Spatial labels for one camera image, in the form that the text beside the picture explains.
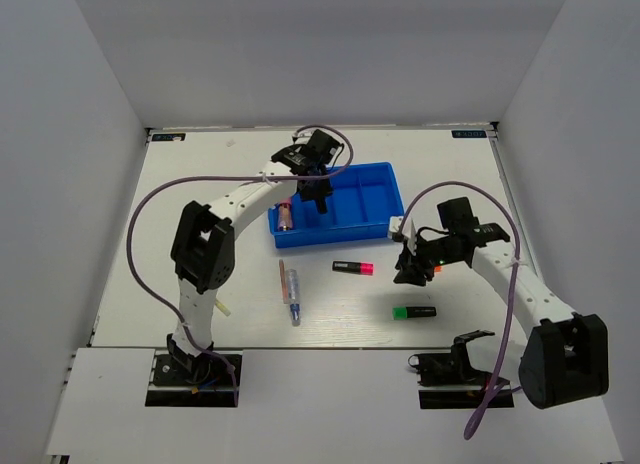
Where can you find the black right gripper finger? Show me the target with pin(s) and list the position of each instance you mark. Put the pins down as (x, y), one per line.
(405, 271)
(423, 277)

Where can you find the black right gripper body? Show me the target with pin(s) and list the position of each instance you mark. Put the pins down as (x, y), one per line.
(431, 253)

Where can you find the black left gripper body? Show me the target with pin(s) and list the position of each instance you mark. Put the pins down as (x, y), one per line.
(322, 168)

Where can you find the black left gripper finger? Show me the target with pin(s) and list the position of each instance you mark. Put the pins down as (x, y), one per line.
(306, 191)
(324, 189)

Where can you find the yellow cap black highlighter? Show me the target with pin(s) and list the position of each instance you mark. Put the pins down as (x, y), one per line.
(321, 205)

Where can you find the crayon bottle pink cap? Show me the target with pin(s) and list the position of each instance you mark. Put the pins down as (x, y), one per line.
(285, 216)

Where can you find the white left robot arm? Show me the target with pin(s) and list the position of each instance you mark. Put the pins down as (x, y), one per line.
(204, 246)

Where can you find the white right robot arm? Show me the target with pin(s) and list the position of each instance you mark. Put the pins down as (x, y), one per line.
(565, 358)

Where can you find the blue divided plastic bin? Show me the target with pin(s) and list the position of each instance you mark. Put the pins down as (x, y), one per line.
(365, 197)

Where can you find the green cap black highlighter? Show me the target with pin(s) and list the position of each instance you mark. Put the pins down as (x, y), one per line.
(413, 312)

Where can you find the pink cap black highlighter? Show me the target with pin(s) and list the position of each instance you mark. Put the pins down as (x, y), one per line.
(357, 268)

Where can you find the tan pencil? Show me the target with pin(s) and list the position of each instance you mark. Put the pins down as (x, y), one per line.
(282, 274)

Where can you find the right corner label sticker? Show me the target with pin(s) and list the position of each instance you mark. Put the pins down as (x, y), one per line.
(469, 134)

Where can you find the corner label sticker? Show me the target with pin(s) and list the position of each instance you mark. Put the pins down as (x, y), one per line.
(469, 134)
(168, 137)

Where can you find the pale yellow pen tube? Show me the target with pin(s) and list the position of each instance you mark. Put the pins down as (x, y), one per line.
(222, 308)

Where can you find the left corner label sticker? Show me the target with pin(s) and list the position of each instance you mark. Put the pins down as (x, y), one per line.
(168, 137)

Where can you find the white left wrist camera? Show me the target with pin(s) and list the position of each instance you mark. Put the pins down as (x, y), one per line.
(301, 139)

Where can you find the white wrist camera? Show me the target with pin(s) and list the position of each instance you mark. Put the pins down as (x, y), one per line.
(404, 232)
(301, 139)

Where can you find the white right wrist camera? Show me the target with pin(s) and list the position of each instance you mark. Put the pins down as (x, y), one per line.
(404, 232)

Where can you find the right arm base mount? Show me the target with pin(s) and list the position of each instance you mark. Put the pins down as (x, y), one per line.
(447, 379)

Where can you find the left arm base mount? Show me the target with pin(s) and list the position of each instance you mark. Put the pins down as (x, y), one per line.
(171, 386)

